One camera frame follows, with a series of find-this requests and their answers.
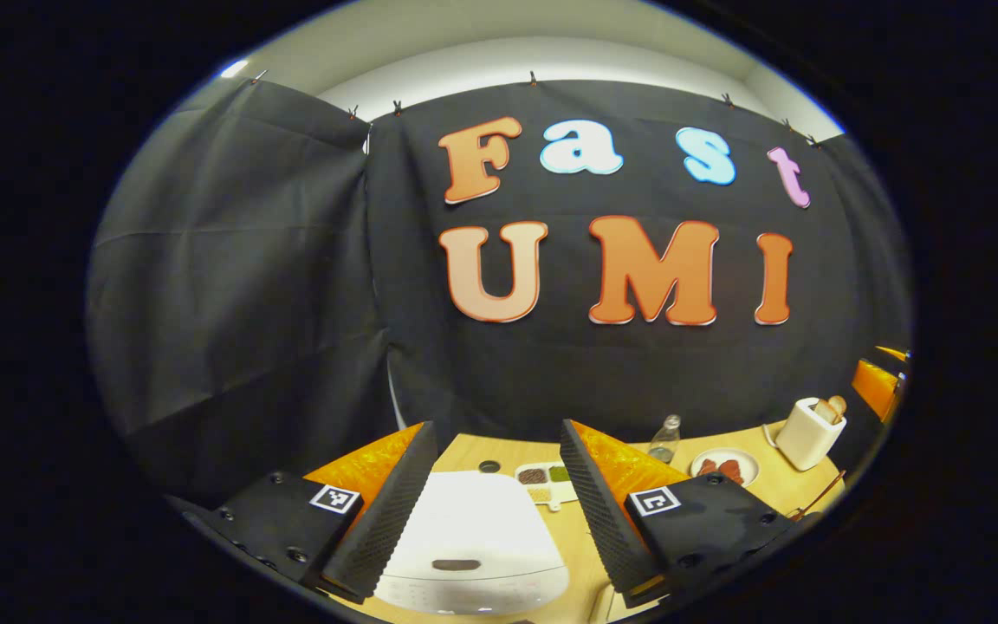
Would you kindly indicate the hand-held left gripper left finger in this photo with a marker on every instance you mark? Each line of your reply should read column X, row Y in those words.
column 386, row 520

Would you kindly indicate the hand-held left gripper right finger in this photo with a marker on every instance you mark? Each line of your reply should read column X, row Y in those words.
column 607, row 520

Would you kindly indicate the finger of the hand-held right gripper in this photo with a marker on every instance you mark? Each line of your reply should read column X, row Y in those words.
column 876, row 386
column 896, row 354

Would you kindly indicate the white rice cooker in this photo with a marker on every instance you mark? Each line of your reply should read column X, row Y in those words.
column 473, row 537

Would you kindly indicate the toast bread slice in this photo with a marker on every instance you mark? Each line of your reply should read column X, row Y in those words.
column 824, row 412
column 839, row 404

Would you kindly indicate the white divided condiment dish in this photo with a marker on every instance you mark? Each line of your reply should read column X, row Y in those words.
column 542, row 490

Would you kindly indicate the white toaster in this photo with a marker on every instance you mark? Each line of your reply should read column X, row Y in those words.
column 802, row 442

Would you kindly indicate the clear plastic water bottle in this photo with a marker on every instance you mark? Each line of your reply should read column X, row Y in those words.
column 664, row 442

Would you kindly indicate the red meat piece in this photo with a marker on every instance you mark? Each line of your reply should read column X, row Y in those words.
column 733, row 472
column 709, row 468

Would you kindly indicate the black table grommet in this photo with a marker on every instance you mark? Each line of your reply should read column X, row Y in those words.
column 489, row 466

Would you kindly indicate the white round plate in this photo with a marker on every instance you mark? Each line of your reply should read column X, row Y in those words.
column 750, row 464

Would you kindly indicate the black backdrop cloth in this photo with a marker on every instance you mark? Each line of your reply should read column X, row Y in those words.
column 248, row 303

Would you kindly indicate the ceiling light strip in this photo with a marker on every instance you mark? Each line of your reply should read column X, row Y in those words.
column 235, row 68

